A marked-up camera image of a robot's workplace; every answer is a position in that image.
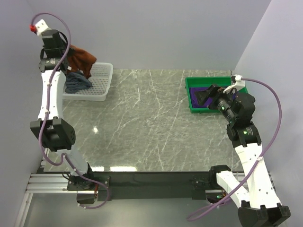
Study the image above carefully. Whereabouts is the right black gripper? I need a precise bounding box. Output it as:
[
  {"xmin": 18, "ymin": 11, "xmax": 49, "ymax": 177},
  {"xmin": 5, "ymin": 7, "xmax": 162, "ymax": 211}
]
[{"xmin": 193, "ymin": 84, "xmax": 237, "ymax": 123}]

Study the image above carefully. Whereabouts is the purple towel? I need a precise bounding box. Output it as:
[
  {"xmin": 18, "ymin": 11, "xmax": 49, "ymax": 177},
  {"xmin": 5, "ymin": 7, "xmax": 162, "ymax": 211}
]
[{"xmin": 189, "ymin": 86, "xmax": 237, "ymax": 111}]

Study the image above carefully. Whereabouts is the orange brown towel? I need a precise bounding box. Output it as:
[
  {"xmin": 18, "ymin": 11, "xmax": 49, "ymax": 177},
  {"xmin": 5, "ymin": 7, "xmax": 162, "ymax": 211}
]
[{"xmin": 68, "ymin": 45, "xmax": 97, "ymax": 79}]

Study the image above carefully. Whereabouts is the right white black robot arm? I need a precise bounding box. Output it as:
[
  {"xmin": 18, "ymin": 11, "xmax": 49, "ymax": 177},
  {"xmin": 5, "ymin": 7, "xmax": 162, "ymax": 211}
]
[{"xmin": 195, "ymin": 85, "xmax": 291, "ymax": 227}]

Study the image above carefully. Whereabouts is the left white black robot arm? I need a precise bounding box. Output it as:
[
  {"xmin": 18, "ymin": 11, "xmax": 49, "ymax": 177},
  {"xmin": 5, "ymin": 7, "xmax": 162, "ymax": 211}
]
[{"xmin": 30, "ymin": 29, "xmax": 95, "ymax": 190}]

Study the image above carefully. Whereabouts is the green plastic tray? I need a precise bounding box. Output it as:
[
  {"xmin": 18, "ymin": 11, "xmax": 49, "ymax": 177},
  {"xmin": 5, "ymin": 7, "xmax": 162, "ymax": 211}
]
[{"xmin": 185, "ymin": 76, "xmax": 235, "ymax": 114}]

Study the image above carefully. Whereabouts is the grey towel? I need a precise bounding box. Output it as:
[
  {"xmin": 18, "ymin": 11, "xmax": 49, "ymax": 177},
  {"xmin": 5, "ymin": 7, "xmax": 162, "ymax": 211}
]
[{"xmin": 65, "ymin": 71, "xmax": 93, "ymax": 94}]

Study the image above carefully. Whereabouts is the white plastic basket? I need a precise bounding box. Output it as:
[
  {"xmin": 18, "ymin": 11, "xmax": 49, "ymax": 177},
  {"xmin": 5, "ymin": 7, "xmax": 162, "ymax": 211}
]
[{"xmin": 63, "ymin": 62, "xmax": 113, "ymax": 101}]

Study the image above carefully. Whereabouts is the black base beam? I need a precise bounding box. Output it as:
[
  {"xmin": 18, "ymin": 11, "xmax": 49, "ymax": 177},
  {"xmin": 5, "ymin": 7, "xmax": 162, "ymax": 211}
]
[{"xmin": 66, "ymin": 170, "xmax": 228, "ymax": 205}]

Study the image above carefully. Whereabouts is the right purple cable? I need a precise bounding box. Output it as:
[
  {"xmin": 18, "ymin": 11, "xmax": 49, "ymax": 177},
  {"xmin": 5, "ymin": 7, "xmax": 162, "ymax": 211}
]
[{"xmin": 187, "ymin": 77, "xmax": 283, "ymax": 222}]

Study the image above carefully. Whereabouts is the aluminium frame rail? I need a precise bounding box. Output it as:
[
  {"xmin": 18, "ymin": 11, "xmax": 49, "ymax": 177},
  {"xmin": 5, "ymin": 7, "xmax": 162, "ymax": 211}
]
[{"xmin": 14, "ymin": 172, "xmax": 287, "ymax": 227}]

